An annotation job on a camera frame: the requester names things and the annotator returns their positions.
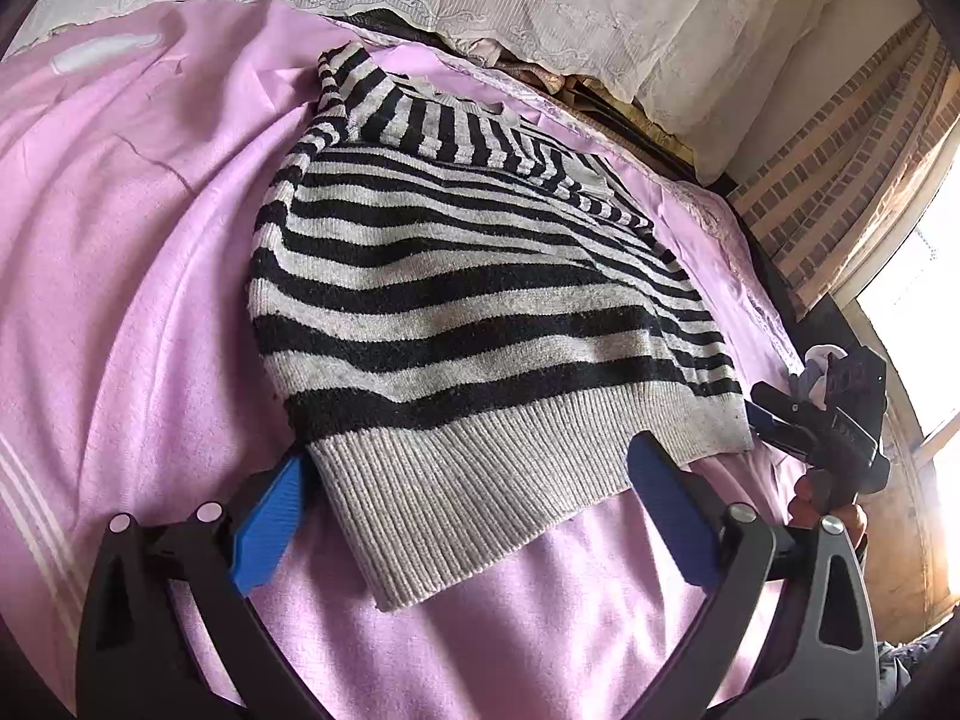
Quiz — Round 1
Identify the person's right hand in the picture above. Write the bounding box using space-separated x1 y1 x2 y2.
788 470 869 562

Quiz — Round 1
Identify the brick pattern curtain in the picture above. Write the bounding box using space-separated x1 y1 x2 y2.
729 15 958 316

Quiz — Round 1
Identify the pink satin bedspread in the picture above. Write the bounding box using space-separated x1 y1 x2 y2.
0 0 809 720

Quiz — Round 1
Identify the brown woven mat stack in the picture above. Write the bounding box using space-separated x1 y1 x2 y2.
496 60 698 184

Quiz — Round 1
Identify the black grey striped sweater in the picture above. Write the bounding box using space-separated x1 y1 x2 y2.
249 43 752 611

